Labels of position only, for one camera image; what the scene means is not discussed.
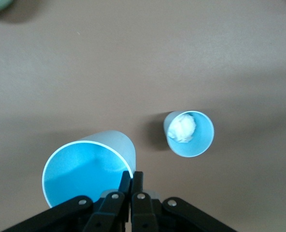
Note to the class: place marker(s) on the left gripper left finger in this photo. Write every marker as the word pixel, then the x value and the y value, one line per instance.
pixel 109 210

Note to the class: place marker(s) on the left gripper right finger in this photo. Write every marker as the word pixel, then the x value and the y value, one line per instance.
pixel 143 210

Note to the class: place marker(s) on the blue paper cup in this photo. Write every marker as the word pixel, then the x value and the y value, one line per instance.
pixel 80 169

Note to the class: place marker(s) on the blue cup with white tissue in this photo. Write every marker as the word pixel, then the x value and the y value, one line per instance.
pixel 196 142

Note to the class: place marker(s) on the crumpled white tissue ball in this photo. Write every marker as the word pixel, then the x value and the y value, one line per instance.
pixel 181 128

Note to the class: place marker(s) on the brown table cloth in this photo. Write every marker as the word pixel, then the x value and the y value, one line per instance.
pixel 133 60

